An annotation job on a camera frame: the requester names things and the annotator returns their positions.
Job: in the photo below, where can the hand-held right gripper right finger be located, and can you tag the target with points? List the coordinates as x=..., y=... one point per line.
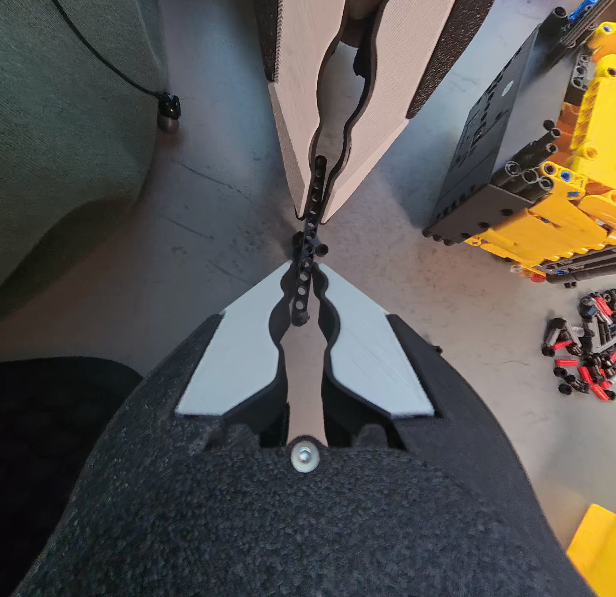
x=370, y=361

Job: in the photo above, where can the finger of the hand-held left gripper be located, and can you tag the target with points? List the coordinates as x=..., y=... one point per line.
x=303, y=53
x=404, y=62

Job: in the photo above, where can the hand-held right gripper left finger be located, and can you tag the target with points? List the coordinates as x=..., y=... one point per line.
x=236, y=361

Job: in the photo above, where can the long black lego beam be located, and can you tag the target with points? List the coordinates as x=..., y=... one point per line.
x=304, y=279

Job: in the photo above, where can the yellow and black lego model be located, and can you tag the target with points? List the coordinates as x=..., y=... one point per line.
x=486, y=139

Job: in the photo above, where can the pile of small lego pieces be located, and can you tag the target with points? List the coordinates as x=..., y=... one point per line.
x=587, y=337

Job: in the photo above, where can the person's green sweater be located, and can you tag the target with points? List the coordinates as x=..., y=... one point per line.
x=57, y=125

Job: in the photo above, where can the yellow plastic bin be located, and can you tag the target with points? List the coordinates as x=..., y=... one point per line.
x=596, y=553

